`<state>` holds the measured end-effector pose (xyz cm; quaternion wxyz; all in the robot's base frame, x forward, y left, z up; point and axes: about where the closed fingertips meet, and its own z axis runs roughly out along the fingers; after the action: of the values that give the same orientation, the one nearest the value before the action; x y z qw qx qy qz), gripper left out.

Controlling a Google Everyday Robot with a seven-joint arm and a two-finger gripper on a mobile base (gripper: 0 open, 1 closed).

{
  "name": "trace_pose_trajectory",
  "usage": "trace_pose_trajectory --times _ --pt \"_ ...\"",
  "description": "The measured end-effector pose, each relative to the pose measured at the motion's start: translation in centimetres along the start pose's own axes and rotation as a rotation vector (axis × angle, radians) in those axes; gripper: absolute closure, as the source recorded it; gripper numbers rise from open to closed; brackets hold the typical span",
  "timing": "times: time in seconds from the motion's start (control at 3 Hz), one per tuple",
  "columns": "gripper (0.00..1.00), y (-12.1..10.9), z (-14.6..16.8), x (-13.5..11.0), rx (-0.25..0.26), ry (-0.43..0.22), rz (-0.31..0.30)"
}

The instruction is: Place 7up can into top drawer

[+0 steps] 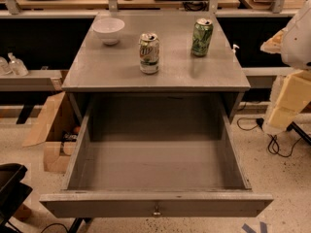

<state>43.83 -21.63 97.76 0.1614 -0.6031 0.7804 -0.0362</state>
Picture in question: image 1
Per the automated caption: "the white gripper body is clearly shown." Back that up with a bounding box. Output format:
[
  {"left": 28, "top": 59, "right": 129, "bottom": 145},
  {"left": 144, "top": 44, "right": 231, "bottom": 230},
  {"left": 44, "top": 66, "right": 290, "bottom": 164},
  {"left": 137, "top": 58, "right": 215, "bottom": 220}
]
[{"left": 260, "top": 29, "right": 311, "bottom": 134}]

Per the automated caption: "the white 7up soda can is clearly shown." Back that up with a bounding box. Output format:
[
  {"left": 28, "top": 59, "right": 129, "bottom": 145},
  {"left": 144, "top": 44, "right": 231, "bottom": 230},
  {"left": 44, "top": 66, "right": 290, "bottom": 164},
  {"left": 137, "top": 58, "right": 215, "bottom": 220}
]
[{"left": 139, "top": 33, "right": 159, "bottom": 74}]

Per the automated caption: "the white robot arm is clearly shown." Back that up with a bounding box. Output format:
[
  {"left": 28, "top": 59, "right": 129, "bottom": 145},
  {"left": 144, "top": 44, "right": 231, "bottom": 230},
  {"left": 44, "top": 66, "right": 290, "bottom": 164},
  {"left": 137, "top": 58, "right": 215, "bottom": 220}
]
[{"left": 260, "top": 0, "right": 311, "bottom": 135}]

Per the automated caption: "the green soda can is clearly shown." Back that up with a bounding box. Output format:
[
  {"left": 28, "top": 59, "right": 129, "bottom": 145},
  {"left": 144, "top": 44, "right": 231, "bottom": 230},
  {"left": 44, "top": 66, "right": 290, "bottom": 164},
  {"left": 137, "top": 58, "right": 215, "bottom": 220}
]
[{"left": 191, "top": 18, "right": 214, "bottom": 56}]

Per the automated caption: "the open grey top drawer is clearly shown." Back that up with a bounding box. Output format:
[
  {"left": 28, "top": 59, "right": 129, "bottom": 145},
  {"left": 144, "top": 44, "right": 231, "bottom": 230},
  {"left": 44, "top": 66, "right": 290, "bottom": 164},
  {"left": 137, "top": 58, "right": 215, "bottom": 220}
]
[{"left": 40, "top": 93, "right": 273, "bottom": 217}]

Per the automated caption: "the metal drawer knob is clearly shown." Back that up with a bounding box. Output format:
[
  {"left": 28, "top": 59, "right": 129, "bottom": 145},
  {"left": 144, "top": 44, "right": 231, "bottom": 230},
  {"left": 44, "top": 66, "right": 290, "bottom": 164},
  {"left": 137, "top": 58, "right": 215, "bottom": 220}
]
[{"left": 153, "top": 205, "right": 161, "bottom": 217}]

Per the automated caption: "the white ceramic bowl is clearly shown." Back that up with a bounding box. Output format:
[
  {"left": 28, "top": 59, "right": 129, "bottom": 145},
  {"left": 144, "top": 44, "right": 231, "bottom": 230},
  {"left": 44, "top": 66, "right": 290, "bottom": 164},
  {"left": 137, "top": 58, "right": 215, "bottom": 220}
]
[{"left": 92, "top": 17, "right": 125, "bottom": 45}]

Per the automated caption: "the grey cabinet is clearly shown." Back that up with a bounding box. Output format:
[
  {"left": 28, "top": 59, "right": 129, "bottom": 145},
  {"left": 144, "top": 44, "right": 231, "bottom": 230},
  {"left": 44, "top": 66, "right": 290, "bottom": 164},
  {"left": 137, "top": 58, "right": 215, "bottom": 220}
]
[{"left": 62, "top": 10, "right": 250, "bottom": 117}]

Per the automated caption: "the open cardboard box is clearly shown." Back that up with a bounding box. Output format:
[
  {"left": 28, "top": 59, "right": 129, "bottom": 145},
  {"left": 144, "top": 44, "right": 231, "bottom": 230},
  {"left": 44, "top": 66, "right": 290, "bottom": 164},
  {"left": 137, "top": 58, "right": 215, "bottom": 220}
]
[{"left": 22, "top": 92, "right": 78, "bottom": 173}]

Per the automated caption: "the grey side shelf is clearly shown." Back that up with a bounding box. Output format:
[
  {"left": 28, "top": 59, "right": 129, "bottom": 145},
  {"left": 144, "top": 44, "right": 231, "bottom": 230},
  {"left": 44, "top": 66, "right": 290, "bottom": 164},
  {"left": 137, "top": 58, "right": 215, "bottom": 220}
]
[{"left": 0, "top": 70, "right": 62, "bottom": 91}]

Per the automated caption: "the clear plastic bottle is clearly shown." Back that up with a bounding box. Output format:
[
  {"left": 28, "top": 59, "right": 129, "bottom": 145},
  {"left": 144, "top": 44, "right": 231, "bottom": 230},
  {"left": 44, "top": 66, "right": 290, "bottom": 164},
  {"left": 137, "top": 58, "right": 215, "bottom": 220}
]
[
  {"left": 8, "top": 52, "right": 28, "bottom": 77},
  {"left": 0, "top": 57, "right": 12, "bottom": 75}
]

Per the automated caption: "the black chair part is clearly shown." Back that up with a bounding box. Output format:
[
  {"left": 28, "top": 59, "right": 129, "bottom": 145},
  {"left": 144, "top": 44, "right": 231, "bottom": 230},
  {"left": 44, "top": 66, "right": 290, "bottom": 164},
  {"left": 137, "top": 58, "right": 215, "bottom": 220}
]
[{"left": 0, "top": 163, "right": 32, "bottom": 233}]

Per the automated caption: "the black floor cable with adapter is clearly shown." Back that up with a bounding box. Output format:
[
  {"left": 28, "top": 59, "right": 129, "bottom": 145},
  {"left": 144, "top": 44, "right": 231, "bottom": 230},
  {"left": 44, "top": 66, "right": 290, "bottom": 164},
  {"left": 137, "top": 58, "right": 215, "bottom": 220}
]
[{"left": 236, "top": 116, "right": 304, "bottom": 158}]

